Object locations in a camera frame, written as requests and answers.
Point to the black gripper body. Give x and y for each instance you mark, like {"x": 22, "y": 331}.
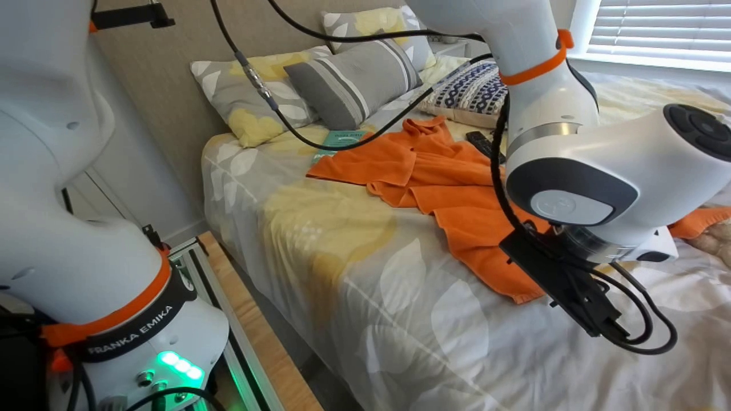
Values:
{"x": 566, "y": 278}

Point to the orange towel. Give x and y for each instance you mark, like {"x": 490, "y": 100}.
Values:
{"x": 450, "y": 181}

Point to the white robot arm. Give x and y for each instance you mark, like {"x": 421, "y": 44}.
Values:
{"x": 608, "y": 190}

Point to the beige blue patterned pillow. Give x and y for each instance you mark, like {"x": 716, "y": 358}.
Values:
{"x": 474, "y": 90}

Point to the grey yellow leaf duvet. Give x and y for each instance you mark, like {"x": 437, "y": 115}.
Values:
{"x": 414, "y": 307}

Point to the white window blinds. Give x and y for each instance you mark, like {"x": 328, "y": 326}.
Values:
{"x": 695, "y": 30}

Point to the teal paperback book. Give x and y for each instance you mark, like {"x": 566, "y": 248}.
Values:
{"x": 344, "y": 138}

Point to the grey striped pillow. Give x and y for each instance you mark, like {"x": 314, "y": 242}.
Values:
{"x": 349, "y": 86}

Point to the grey yellow leaf pillow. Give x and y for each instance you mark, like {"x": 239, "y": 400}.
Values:
{"x": 244, "y": 108}

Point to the beige upholstered headboard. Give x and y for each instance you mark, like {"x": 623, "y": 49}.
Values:
{"x": 152, "y": 66}

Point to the wooden bed frame rail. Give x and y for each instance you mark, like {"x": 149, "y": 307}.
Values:
{"x": 271, "y": 364}

